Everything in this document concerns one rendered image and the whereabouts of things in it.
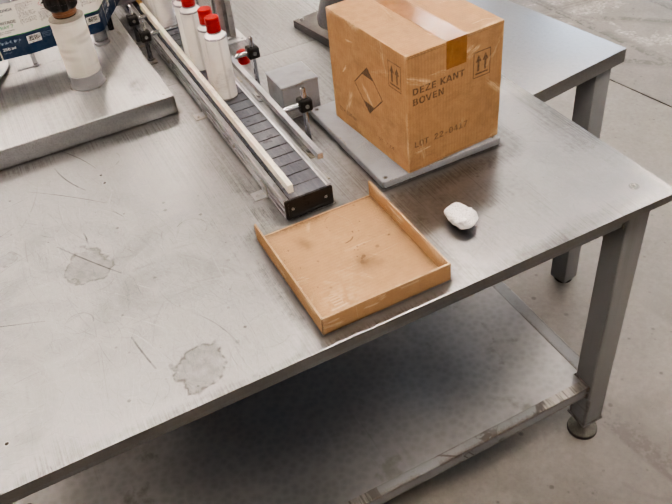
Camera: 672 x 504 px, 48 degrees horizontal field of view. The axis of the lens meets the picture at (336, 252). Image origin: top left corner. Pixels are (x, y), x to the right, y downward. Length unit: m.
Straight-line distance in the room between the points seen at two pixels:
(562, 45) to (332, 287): 1.05
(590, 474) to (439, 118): 1.06
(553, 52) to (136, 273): 1.22
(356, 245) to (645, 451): 1.10
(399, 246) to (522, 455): 0.89
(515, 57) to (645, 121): 1.44
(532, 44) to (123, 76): 1.08
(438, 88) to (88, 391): 0.87
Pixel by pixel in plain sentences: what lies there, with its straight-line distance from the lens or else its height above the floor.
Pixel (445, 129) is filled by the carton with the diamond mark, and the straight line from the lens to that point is 1.61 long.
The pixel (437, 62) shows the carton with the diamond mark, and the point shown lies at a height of 1.08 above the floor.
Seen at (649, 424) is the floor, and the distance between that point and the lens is 2.29.
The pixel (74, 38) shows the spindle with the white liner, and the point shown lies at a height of 1.02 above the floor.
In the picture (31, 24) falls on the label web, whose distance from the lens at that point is 2.23.
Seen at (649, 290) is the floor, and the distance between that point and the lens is 2.64.
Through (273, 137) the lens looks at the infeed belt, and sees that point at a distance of 1.72.
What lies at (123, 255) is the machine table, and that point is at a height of 0.83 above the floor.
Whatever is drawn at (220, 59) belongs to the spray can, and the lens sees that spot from 1.83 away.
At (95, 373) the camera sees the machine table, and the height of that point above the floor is 0.83.
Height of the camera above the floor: 1.80
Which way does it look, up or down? 42 degrees down
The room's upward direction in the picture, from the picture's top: 7 degrees counter-clockwise
